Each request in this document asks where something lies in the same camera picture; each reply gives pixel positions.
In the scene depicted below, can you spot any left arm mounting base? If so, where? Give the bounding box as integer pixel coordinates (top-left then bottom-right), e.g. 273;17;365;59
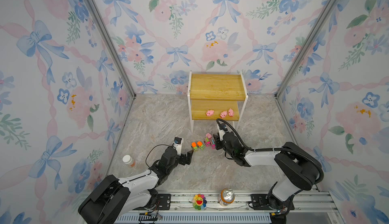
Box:
135;194;172;211

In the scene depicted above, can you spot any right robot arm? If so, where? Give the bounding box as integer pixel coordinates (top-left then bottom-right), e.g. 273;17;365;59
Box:
213;132;324;211

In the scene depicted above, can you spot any right arm mounting base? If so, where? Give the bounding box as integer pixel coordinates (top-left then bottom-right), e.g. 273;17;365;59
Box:
250;193;295;211

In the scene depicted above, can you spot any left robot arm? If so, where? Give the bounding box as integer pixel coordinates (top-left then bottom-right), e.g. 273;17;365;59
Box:
78;144;193;224

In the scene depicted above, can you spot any pink truck blue top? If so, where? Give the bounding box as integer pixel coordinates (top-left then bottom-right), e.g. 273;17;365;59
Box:
211;139;216;149

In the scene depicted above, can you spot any left green orange toy truck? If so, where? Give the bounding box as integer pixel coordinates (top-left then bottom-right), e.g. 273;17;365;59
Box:
191;142;199;151

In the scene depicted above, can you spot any green orange toy truck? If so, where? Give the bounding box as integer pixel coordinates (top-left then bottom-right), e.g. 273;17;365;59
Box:
191;142;199;151
197;141;205;150

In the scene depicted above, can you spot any pink truck green top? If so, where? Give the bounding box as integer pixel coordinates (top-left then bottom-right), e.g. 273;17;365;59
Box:
204;137;211;147

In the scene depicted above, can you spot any right green orange toy truck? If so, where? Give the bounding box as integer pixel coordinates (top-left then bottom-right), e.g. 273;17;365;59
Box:
197;141;205;150

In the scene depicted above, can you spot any white capped pill bottle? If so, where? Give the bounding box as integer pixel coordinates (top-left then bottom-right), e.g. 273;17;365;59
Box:
122;155;136;167

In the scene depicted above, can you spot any rainbow smiling flower plush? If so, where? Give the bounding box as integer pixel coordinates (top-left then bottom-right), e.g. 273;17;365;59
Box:
191;194;207;210

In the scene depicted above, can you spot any orange metal can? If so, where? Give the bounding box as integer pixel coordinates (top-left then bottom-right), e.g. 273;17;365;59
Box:
218;188;235;207

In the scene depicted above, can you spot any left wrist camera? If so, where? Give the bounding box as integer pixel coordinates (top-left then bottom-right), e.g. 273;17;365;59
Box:
173;137;182;156

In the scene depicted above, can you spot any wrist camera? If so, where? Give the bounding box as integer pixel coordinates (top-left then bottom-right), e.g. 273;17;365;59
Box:
218;123;229;141
173;137;182;156

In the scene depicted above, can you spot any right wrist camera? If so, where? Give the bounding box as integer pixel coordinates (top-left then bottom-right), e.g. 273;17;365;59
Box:
218;123;229;141

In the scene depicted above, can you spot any wooden two-tier white-frame shelf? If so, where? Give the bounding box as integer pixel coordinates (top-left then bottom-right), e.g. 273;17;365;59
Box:
187;72;248;132

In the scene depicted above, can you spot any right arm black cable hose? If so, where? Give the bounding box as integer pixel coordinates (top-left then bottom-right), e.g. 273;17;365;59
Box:
215;118;325;185

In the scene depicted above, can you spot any aluminium mounting rail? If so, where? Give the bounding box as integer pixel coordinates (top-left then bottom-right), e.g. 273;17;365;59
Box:
116;188;344;224

